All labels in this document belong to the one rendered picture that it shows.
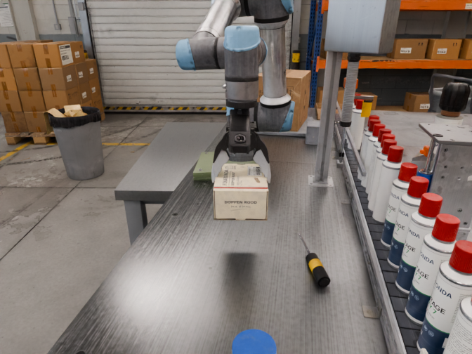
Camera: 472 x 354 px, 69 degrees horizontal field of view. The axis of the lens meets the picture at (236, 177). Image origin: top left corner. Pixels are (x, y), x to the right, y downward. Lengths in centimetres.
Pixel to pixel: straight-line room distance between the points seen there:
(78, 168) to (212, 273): 280
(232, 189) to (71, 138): 274
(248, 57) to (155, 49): 495
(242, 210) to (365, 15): 62
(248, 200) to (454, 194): 44
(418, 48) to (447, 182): 460
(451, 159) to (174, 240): 68
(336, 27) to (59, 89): 384
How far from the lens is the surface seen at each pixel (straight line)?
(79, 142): 341
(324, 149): 125
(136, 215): 132
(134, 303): 79
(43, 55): 459
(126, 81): 587
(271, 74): 126
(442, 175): 86
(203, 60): 88
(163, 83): 571
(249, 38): 75
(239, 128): 74
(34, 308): 219
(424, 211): 69
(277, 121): 131
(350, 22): 109
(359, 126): 148
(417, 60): 533
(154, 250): 93
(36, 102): 476
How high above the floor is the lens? 136
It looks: 24 degrees down
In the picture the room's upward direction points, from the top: straight up
